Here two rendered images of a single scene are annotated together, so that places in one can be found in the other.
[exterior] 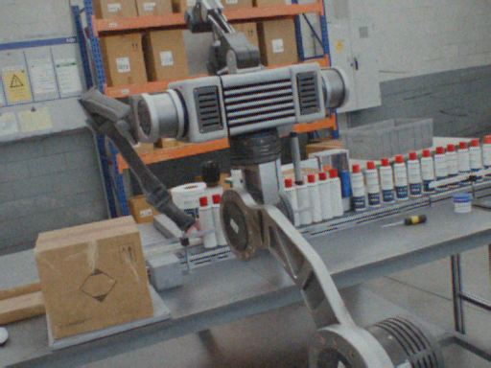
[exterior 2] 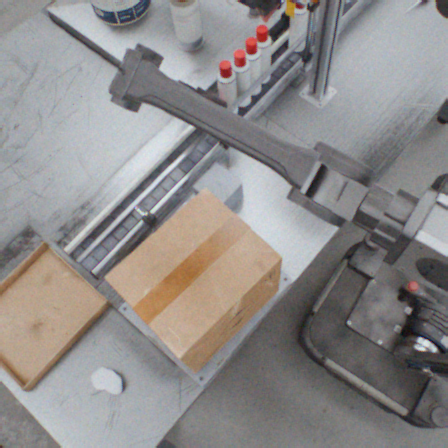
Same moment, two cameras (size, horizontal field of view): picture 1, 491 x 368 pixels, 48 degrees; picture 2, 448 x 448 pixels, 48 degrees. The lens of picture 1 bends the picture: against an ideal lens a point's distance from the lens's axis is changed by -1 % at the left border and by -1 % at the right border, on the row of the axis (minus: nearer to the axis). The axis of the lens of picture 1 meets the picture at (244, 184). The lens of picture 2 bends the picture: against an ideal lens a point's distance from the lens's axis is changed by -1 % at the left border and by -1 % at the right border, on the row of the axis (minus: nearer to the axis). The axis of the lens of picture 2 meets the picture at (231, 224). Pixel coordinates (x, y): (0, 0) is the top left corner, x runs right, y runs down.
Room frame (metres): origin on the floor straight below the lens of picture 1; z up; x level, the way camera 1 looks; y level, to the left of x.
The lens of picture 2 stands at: (1.30, 0.54, 2.13)
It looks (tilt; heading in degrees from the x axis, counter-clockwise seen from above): 67 degrees down; 338
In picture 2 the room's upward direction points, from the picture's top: 8 degrees counter-clockwise
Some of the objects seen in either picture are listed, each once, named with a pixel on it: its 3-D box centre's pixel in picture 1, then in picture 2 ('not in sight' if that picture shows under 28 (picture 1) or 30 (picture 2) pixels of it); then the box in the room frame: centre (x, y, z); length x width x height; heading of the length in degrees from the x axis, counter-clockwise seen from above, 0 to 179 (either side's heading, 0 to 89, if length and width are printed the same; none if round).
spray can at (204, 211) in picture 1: (206, 221); (227, 89); (2.12, 0.17, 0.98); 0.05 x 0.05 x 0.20
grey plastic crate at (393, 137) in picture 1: (386, 138); not in sight; (4.23, -1.14, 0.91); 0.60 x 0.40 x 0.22; 120
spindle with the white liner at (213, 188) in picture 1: (213, 194); (184, 5); (2.42, 0.14, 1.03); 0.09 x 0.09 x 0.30
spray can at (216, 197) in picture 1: (220, 219); (241, 78); (2.13, 0.12, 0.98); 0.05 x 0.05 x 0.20
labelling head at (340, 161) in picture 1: (333, 181); not in sight; (2.42, -0.39, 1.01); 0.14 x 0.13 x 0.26; 110
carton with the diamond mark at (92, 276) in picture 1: (95, 273); (200, 284); (1.65, 0.50, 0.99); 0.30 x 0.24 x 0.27; 105
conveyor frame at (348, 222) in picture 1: (258, 241); (272, 74); (2.19, -0.02, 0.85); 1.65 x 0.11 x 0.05; 110
